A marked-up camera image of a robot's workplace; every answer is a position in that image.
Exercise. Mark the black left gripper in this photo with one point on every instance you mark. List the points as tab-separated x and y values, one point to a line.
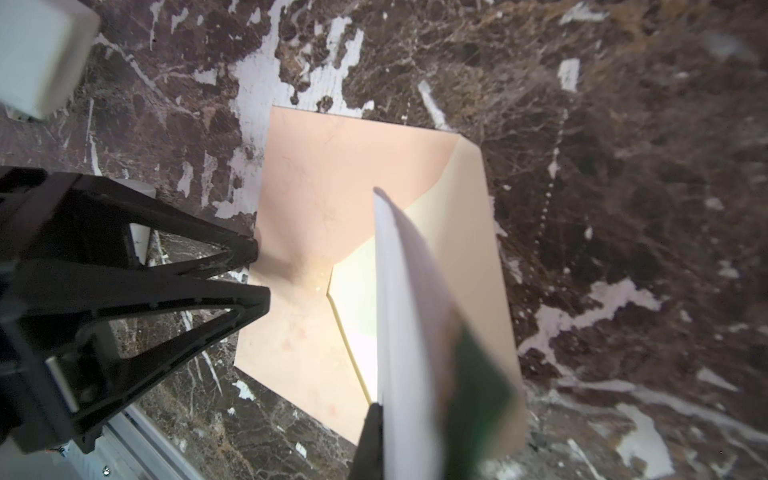
69	271

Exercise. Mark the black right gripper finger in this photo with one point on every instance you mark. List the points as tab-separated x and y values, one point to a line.
367	463

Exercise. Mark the white letter paper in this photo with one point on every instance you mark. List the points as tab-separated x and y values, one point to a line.
447	402

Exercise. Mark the peach pink envelope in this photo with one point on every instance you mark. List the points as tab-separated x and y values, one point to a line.
316	347

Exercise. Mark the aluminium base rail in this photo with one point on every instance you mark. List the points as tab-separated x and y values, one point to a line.
130	446

